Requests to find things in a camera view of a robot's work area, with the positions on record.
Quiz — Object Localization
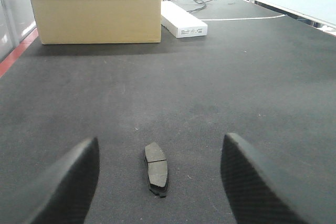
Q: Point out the cardboard box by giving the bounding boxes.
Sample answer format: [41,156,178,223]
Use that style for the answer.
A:
[30,0,161,45]

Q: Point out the brake pad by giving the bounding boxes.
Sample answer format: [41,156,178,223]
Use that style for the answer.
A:
[143,142,169,198]

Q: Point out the black conveyor belt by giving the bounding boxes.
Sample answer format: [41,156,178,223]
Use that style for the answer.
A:
[1,0,335,223]

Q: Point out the white cable on belt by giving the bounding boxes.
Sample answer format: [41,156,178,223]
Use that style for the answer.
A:
[199,14,287,22]

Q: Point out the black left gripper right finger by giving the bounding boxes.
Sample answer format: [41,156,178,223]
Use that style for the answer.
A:
[220,133,335,223]

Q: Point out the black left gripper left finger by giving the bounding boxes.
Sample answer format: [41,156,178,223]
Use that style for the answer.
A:
[24,137,100,223]

